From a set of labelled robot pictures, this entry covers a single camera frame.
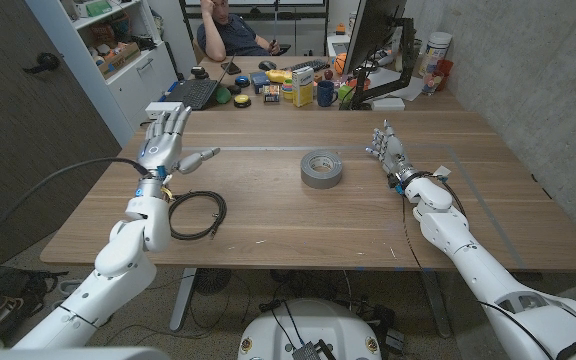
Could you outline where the dark blue mug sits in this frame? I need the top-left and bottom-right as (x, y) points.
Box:
(316, 80), (340, 108)

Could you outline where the seated person in dark shirt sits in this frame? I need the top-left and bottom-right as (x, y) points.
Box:
(196, 0), (282, 63)

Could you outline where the black door handle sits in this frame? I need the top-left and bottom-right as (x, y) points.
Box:
(22, 52), (62, 75)

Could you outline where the grey duct tape roll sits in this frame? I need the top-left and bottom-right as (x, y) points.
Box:
(300, 149), (344, 190)

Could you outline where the black backpack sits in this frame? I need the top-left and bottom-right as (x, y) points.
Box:
(0, 249), (69, 349)

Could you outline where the small colourful box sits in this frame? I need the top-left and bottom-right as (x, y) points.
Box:
(261, 83), (282, 104)

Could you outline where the black coiled Ethernet cable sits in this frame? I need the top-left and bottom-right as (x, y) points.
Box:
(167, 190), (228, 242)

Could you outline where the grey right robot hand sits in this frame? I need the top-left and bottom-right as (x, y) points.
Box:
(365, 118), (419, 185)

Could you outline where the thick black hose cable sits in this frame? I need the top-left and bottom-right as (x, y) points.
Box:
(0, 157), (152, 274)

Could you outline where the cardboard box with items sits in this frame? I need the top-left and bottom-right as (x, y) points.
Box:
(95, 41), (142, 80)

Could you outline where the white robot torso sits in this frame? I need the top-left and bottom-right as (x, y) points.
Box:
(236, 298), (383, 360)

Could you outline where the flat white box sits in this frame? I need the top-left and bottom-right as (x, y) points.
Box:
(370, 97), (407, 112)

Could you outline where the clear glass with items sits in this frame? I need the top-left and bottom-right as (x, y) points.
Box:
(421, 69), (444, 97)

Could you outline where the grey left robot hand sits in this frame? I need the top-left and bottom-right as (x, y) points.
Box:
(136, 104), (222, 181)

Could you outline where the green and white box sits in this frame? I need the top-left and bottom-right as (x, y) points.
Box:
(72, 0), (114, 19)

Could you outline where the blue box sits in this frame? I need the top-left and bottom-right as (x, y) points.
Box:
(249, 70), (272, 95)

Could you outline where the black laptop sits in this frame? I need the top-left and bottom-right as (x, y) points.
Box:
(164, 54), (237, 111)

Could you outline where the grey table leg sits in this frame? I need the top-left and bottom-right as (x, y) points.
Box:
(169, 267), (199, 333)
(420, 269), (453, 340)

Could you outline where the black keyboard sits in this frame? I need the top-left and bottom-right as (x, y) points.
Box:
(282, 58), (331, 74)

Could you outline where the black floor fan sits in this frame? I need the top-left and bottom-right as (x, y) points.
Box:
(193, 268), (233, 297)

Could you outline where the black monitor stand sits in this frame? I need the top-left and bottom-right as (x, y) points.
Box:
(340, 17), (419, 111)

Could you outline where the white labelled canister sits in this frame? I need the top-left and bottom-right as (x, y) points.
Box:
(417, 31), (453, 77)

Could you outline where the black grabber stick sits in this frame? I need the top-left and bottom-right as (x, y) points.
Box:
(271, 0), (280, 49)

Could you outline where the white power adapter box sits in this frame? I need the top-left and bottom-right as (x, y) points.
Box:
(144, 101), (186, 120)

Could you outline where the white shelf cabinet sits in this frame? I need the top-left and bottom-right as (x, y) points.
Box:
(25, 0), (179, 146)

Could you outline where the black computer monitor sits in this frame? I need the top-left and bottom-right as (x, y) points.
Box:
(342, 0), (409, 76)

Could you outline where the yellow and white carton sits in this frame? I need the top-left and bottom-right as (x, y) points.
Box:
(291, 66), (316, 108)

